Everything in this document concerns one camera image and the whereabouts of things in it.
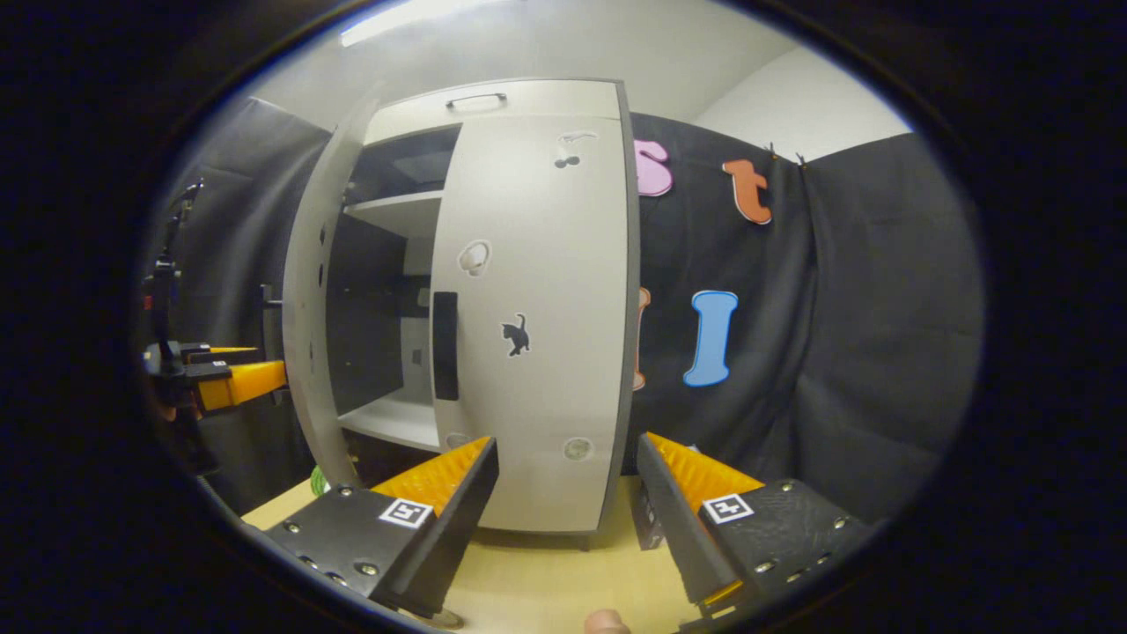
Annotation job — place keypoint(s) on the white cabinet drawer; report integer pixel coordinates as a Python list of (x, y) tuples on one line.
[(546, 101)]

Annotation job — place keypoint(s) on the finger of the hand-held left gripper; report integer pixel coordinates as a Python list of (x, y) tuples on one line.
[(238, 386), (224, 354)]

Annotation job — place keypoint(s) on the white cabinet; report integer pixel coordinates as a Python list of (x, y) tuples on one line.
[(365, 299)]

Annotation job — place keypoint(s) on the watermelon slice toy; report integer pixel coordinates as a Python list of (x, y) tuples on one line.
[(319, 482)]

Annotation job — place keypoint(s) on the white cabinet shelf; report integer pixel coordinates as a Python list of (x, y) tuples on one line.
[(396, 211)]

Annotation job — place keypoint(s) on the dark blue book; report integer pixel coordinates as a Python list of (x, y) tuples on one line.
[(650, 519)]

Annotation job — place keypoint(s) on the white cabinet door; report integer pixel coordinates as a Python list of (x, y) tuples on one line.
[(304, 308), (546, 264)]

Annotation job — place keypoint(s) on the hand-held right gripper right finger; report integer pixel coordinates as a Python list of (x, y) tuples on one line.
[(678, 528)]

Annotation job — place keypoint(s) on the round beige coaster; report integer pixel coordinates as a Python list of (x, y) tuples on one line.
[(445, 619)]

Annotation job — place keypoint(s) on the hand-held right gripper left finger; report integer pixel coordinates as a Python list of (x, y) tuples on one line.
[(458, 528)]

